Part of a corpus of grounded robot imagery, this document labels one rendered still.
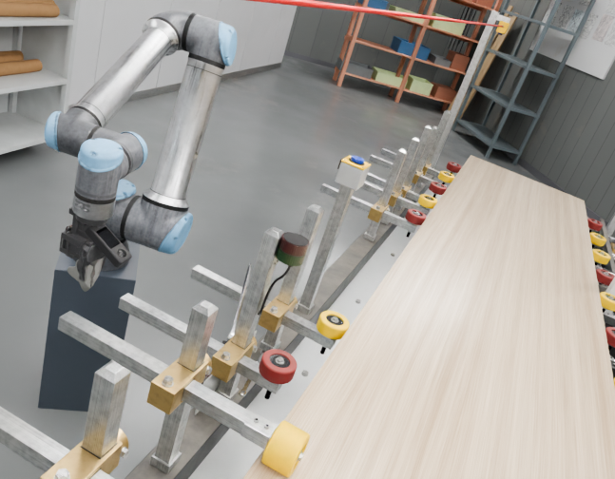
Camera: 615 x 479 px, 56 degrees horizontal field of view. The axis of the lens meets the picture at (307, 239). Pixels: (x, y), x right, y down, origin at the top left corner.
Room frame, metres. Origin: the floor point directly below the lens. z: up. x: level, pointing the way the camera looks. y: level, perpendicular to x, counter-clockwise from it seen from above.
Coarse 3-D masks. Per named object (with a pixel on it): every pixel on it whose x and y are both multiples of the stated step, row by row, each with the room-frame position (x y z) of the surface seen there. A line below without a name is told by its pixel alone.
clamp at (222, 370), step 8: (232, 344) 1.08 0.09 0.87; (256, 344) 1.13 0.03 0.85; (232, 352) 1.05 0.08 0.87; (240, 352) 1.06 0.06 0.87; (248, 352) 1.09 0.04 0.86; (216, 360) 1.02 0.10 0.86; (224, 360) 1.02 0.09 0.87; (232, 360) 1.02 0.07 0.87; (216, 368) 1.01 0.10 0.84; (224, 368) 1.01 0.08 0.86; (232, 368) 1.01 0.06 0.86; (216, 376) 1.01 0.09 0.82; (224, 376) 1.01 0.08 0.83
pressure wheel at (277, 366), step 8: (272, 352) 1.05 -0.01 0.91; (280, 352) 1.06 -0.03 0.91; (264, 360) 1.01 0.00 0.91; (272, 360) 1.03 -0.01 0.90; (280, 360) 1.03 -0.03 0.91; (288, 360) 1.04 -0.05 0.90; (264, 368) 1.00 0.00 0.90; (272, 368) 1.00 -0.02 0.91; (280, 368) 1.01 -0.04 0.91; (288, 368) 1.02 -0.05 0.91; (296, 368) 1.03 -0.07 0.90; (264, 376) 1.00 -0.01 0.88; (272, 376) 0.99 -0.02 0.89; (280, 376) 0.99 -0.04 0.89; (288, 376) 1.00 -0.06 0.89
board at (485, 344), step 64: (448, 192) 2.66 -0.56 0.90; (512, 192) 3.04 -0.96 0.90; (448, 256) 1.92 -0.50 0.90; (512, 256) 2.13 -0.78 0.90; (576, 256) 2.38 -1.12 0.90; (384, 320) 1.35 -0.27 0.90; (448, 320) 1.46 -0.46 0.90; (512, 320) 1.59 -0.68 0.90; (576, 320) 1.74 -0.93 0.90; (320, 384) 1.01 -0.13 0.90; (384, 384) 1.08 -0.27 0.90; (448, 384) 1.16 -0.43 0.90; (512, 384) 1.25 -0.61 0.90; (576, 384) 1.35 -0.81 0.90; (320, 448) 0.83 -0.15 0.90; (384, 448) 0.88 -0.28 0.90; (448, 448) 0.94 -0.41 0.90; (512, 448) 1.01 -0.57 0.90; (576, 448) 1.08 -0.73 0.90
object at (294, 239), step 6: (288, 234) 1.10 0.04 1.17; (294, 234) 1.11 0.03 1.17; (288, 240) 1.07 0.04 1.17; (294, 240) 1.08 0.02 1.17; (300, 240) 1.09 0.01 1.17; (306, 240) 1.09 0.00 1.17; (276, 258) 1.08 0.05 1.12; (288, 270) 1.08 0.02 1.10; (282, 276) 1.09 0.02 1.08; (270, 288) 1.09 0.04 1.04; (264, 300) 1.09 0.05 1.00
